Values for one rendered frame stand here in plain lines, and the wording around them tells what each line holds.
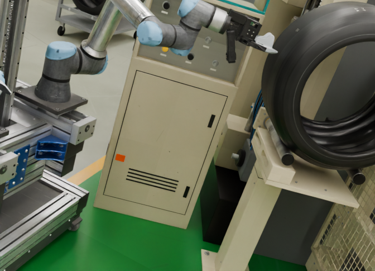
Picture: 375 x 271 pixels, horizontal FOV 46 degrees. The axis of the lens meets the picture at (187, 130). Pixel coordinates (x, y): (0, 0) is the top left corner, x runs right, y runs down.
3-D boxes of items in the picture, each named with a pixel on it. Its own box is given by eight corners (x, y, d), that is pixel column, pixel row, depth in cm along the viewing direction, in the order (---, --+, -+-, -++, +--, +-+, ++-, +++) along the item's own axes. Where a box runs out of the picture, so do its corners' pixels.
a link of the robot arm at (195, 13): (176, 13, 150) (186, -11, 146) (205, 26, 152) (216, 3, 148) (174, 19, 143) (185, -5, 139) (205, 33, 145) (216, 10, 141)
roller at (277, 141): (263, 125, 189) (267, 115, 187) (273, 128, 189) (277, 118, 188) (279, 163, 157) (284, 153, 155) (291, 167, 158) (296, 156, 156)
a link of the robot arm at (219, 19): (207, 30, 144) (206, 25, 152) (220, 36, 145) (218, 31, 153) (217, 8, 142) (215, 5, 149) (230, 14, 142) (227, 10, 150)
